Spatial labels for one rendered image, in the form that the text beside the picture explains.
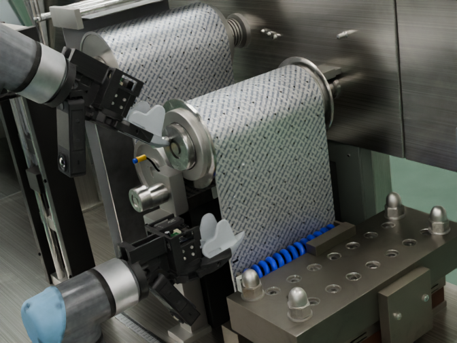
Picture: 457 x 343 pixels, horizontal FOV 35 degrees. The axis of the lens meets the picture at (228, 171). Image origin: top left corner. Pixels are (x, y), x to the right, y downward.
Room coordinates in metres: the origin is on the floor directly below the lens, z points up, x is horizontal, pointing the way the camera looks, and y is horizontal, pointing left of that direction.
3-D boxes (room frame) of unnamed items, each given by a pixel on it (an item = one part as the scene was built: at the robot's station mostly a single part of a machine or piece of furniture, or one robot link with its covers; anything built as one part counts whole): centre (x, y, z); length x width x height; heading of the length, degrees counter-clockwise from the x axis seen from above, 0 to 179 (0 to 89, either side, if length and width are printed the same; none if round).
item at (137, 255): (0.97, 0.12, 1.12); 0.12 x 0.08 x 0.09; 125
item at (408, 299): (0.96, -0.24, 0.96); 0.10 x 0.03 x 0.11; 125
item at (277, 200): (1.10, -0.08, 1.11); 0.23 x 0.01 x 0.18; 125
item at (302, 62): (1.22, -0.15, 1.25); 0.15 x 0.01 x 0.15; 35
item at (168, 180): (1.09, 0.11, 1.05); 0.06 x 0.05 x 0.31; 125
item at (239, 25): (1.45, -0.04, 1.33); 0.07 x 0.07 x 0.07; 35
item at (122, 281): (0.92, 0.19, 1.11); 0.08 x 0.05 x 0.08; 35
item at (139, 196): (1.07, 0.14, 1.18); 0.04 x 0.02 x 0.04; 35
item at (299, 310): (0.90, -0.07, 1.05); 0.04 x 0.04 x 0.04
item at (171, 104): (1.08, 0.06, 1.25); 0.15 x 0.01 x 0.15; 35
